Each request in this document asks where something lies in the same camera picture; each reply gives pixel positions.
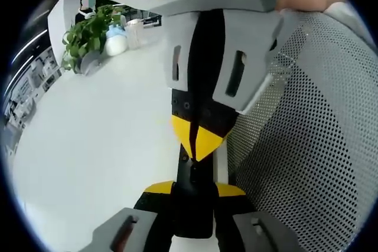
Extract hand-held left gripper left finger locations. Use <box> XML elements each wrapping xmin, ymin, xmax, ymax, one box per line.
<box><xmin>78</xmin><ymin>179</ymin><xmax>178</xmax><ymax>252</ymax></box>

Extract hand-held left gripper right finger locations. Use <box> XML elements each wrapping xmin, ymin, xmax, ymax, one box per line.
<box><xmin>212</xmin><ymin>182</ymin><xmax>305</xmax><ymax>252</ymax></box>

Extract black remote control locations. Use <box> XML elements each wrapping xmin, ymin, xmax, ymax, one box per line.
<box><xmin>174</xmin><ymin>142</ymin><xmax>218</xmax><ymax>238</ymax></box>

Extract clear plastic jar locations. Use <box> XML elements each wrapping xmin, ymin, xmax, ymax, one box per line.
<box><xmin>126</xmin><ymin>18</ymin><xmax>146</xmax><ymax>50</ymax></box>

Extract white spray bottle blue top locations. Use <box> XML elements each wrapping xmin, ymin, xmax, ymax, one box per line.
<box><xmin>105</xmin><ymin>24</ymin><xmax>129</xmax><ymax>57</ymax></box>

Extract person's white shirt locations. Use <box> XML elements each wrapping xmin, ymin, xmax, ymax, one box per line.
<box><xmin>323</xmin><ymin>1</ymin><xmax>372</xmax><ymax>47</ymax></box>

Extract green potted plant grey pot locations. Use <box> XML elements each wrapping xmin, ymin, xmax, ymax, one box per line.
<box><xmin>61</xmin><ymin>4</ymin><xmax>127</xmax><ymax>75</ymax></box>

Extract grey mesh chair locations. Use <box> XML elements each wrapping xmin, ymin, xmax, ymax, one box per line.
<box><xmin>226</xmin><ymin>9</ymin><xmax>378</xmax><ymax>252</ymax></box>

